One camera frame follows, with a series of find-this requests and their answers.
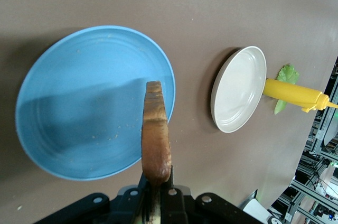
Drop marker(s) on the white round plate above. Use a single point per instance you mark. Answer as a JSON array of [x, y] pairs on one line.
[[240, 89]]

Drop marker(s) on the brown bread slice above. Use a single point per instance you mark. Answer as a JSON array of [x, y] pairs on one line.
[[155, 129]]

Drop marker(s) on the yellow squeeze bottle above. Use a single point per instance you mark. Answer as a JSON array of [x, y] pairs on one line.
[[290, 93]]

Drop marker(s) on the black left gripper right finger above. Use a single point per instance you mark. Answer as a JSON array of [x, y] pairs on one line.
[[179, 208]]

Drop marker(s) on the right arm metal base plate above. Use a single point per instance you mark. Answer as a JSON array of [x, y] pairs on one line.
[[248, 199]]

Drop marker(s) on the aluminium frame rack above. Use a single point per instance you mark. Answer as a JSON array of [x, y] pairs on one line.
[[311, 181]]

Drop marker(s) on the blue round plate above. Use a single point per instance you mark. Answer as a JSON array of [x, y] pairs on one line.
[[87, 89]]

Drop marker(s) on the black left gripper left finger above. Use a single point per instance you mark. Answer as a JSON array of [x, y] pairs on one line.
[[118, 208]]

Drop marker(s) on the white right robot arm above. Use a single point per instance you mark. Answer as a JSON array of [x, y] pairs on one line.
[[257, 210]]

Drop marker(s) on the green lettuce leaf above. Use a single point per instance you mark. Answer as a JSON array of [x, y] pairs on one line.
[[289, 72]]

